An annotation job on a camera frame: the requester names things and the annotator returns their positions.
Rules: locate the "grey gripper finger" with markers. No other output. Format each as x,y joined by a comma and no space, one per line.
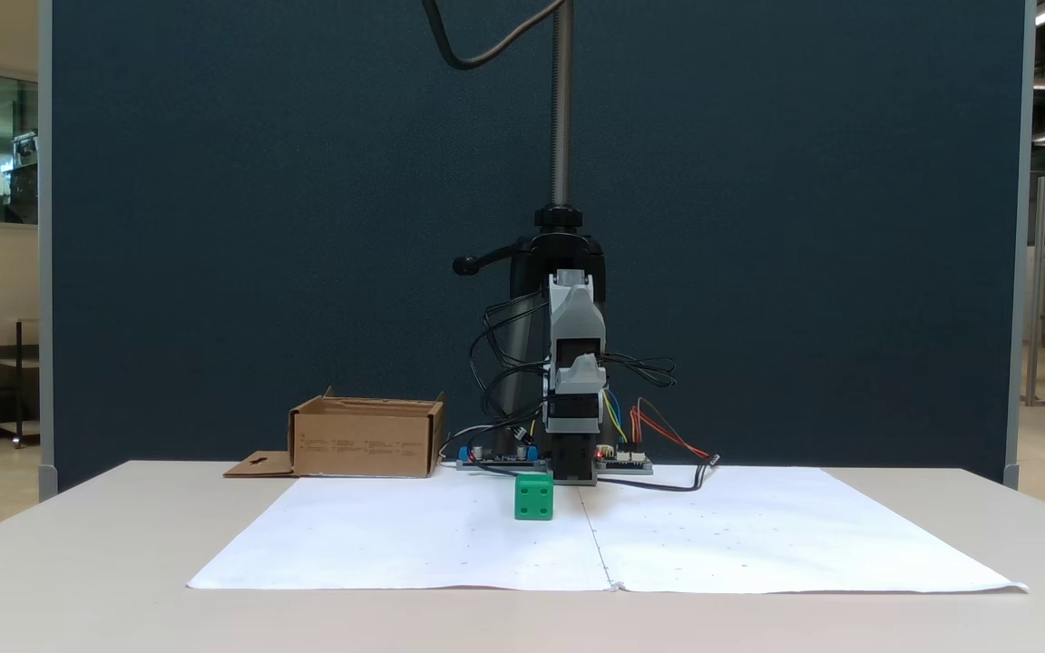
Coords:
590,376
568,379

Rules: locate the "green die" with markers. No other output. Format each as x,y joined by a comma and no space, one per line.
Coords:
533,499

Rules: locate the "grey black Koch robot arm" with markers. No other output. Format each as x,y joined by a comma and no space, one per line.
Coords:
572,308

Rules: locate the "blue circuit board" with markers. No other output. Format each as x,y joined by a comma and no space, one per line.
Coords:
495,458

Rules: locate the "brown cardboard box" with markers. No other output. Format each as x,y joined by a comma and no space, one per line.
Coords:
359,444

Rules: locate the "white paper sheet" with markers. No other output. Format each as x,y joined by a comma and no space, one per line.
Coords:
395,544
758,535

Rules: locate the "metal threaded stand pole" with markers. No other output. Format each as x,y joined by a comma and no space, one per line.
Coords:
562,109

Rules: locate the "dark blue partition panel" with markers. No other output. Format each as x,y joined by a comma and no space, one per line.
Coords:
214,227

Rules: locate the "dark metal cart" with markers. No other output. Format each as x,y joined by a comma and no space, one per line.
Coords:
14,363

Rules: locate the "framed wall window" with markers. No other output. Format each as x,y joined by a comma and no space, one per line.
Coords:
10,145

